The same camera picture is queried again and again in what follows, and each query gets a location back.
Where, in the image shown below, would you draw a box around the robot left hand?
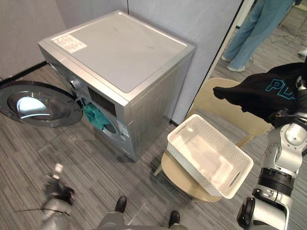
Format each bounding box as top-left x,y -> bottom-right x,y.
43,163 -> 75,205

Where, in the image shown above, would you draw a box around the robot silver body and legs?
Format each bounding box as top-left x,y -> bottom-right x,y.
91,211 -> 190,230

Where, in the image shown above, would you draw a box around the black floor cables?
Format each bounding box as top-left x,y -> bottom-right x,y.
270,23 -> 307,47

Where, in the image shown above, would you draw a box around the silver front-load washing machine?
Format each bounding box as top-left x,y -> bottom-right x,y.
37,10 -> 195,162

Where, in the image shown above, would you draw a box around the teal cloth garment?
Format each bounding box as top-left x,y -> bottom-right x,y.
83,103 -> 112,132

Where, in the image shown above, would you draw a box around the black garment with teal print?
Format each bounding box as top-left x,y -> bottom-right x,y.
213,62 -> 307,125

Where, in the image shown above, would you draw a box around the robot right foot dark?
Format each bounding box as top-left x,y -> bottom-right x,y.
168,210 -> 181,228

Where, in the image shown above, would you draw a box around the beige wooden chair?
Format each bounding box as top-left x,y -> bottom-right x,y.
153,78 -> 273,203

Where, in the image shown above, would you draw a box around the round washing machine door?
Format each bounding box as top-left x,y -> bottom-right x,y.
0,80 -> 83,128

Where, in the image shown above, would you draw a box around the robot left foot dark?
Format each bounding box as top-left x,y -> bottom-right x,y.
114,195 -> 128,214

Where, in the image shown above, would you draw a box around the robot foot dark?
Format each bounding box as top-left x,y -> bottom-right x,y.
114,195 -> 128,214
168,210 -> 181,228

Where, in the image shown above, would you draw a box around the person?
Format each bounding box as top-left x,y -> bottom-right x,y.
220,0 -> 296,72

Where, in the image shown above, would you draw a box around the white label sticker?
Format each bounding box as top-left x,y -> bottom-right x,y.
52,34 -> 88,52

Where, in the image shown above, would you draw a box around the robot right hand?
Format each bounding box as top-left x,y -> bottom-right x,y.
295,76 -> 307,96

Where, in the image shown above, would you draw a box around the white plastic laundry basket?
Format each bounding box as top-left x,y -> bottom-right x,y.
166,114 -> 254,199

